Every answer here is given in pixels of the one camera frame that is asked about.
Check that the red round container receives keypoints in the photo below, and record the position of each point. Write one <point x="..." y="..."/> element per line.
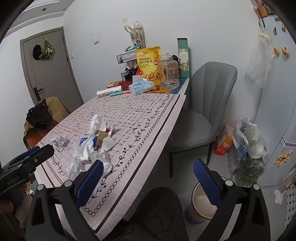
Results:
<point x="139" y="73"/>

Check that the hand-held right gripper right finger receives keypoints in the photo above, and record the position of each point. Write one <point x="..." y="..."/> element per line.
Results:
<point x="208" y="183"/>

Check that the white plastic bag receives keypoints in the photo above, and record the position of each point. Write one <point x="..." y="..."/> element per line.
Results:
<point x="86" y="151"/>
<point x="252" y="139"/>

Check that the clear plastic water jug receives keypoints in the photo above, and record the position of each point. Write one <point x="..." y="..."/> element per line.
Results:
<point x="169" y="73"/>

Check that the white mesh bag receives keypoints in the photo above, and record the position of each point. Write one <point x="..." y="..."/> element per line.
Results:
<point x="260" y="64"/>

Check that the silver foil wrapper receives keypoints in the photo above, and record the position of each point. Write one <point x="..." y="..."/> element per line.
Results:
<point x="59" y="143"/>

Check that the green hanging cloth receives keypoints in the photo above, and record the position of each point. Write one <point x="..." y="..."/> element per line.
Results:
<point x="47" y="51"/>

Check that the blue white tissue pack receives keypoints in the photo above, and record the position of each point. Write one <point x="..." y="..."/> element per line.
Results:
<point x="141" y="86"/>

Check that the clear plastic wrapper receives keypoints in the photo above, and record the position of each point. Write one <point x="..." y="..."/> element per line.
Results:
<point x="74" y="169"/>

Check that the black clothing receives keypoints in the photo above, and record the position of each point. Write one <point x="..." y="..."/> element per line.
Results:
<point x="38" y="115"/>

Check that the orange long fridge magnet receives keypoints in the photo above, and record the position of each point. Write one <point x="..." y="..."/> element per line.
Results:
<point x="282" y="158"/>

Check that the orange burger fridge magnet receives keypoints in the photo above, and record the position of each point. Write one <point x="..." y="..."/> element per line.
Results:
<point x="276" y="50"/>

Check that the red snack packet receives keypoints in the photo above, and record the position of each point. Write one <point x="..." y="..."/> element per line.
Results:
<point x="114" y="83"/>

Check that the pink pen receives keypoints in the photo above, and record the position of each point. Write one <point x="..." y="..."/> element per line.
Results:
<point x="124" y="91"/>

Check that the green plastic bag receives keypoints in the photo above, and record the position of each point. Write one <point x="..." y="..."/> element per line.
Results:
<point x="248" y="170"/>

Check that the tall green box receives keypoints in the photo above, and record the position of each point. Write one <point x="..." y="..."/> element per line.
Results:
<point x="184" y="58"/>

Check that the black hat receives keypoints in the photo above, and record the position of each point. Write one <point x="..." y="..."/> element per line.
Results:
<point x="37" y="52"/>

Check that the white tissue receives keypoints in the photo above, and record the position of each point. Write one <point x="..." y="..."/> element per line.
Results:
<point x="97" y="124"/>

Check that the brown storage basket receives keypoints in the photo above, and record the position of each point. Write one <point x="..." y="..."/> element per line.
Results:
<point x="262" y="10"/>

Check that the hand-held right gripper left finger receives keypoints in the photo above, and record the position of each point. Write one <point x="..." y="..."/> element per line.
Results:
<point x="90" y="182"/>

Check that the orange white carton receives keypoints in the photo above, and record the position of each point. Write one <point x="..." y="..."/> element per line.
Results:
<point x="223" y="144"/>

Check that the grey door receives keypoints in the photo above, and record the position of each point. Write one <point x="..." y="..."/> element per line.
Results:
<point x="57" y="69"/>

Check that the yellow snack bag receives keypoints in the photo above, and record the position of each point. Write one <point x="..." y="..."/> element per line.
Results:
<point x="149" y="63"/>

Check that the blue white packet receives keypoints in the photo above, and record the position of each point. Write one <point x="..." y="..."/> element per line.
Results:
<point x="83" y="141"/>

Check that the red white packet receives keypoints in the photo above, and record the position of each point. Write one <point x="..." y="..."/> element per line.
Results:
<point x="110" y="130"/>

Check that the light blue fridge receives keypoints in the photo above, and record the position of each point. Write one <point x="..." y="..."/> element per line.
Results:
<point x="277" y="104"/>

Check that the white tote bag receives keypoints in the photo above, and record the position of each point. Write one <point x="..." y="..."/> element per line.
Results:
<point x="138" y="37"/>

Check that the white paper wrapper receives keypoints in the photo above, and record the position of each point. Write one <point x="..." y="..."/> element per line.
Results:
<point x="108" y="144"/>

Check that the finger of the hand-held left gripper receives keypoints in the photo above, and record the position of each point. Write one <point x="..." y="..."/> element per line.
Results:
<point x="44" y="151"/>
<point x="29" y="151"/>

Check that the grey upholstered chair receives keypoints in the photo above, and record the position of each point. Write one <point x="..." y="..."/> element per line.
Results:
<point x="198" y="120"/>

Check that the dark round fridge magnet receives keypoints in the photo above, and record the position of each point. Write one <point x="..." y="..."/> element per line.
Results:
<point x="274" y="30"/>

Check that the yellow black fridge magnet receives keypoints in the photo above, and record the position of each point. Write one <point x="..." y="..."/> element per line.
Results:
<point x="286" y="51"/>

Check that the patterned pink tablecloth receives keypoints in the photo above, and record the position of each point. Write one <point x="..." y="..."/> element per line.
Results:
<point x="138" y="115"/>

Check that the white printed roll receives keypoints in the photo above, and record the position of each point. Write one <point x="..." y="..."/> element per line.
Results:
<point x="109" y="91"/>

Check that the white trash bin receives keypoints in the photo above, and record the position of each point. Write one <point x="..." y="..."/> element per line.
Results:
<point x="203" y="206"/>

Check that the wooden chair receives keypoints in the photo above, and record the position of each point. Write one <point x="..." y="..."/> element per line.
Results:
<point x="34" y="138"/>

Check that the orange printed mat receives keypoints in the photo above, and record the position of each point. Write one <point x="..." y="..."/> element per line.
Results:
<point x="161" y="90"/>

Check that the small brown cardboard box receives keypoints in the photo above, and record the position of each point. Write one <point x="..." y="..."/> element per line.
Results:
<point x="101" y="138"/>

